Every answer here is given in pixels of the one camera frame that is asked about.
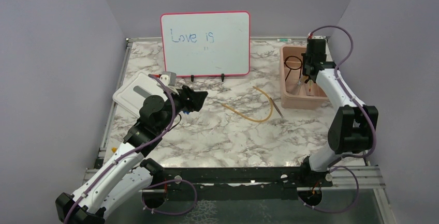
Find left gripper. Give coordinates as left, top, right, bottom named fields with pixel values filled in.
left=156, top=85, right=208, bottom=133

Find black metal ring support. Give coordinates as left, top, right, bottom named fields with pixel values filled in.
left=284, top=55, right=303, bottom=82

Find yellow rubber tubing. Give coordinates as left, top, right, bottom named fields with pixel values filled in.
left=220, top=86, right=274, bottom=124

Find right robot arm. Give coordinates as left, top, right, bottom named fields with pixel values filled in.
left=299, top=38, right=378, bottom=186

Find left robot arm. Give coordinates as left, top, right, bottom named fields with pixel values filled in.
left=55, top=85, right=208, bottom=223

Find pink plastic bin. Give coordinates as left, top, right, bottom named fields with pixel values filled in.
left=279, top=44, right=329, bottom=110

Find pink-framed whiteboard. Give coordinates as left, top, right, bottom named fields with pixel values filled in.
left=160, top=11, right=251, bottom=77

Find metal tweezers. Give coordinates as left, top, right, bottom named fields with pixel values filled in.
left=270, top=98, right=284, bottom=119

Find white plastic bin lid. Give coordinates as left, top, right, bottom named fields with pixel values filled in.
left=112, top=72, right=167, bottom=118

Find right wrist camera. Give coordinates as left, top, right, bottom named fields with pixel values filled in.
left=307, top=33, right=327, bottom=41

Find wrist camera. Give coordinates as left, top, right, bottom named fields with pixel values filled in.
left=307, top=33, right=327, bottom=41
left=159, top=71, right=178, bottom=94

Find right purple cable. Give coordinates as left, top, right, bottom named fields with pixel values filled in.
left=297, top=25, right=378, bottom=214

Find purple cable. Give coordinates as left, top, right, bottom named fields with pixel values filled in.
left=63, top=74, right=177, bottom=224
left=297, top=25, right=378, bottom=214

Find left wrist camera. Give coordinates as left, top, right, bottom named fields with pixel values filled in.
left=159, top=71, right=178, bottom=94

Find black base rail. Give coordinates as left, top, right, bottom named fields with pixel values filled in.
left=141, top=167, right=332, bottom=202

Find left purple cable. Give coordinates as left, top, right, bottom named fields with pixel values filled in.
left=63, top=74, right=177, bottom=224

